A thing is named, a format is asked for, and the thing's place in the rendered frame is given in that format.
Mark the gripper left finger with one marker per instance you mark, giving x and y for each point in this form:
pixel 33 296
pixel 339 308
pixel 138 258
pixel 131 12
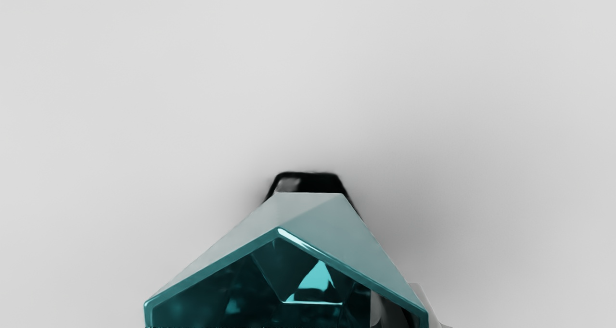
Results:
pixel 387 316

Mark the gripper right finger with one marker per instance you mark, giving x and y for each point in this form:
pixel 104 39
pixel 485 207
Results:
pixel 435 317

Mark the teal faceted mug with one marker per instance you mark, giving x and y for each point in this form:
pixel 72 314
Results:
pixel 327 222

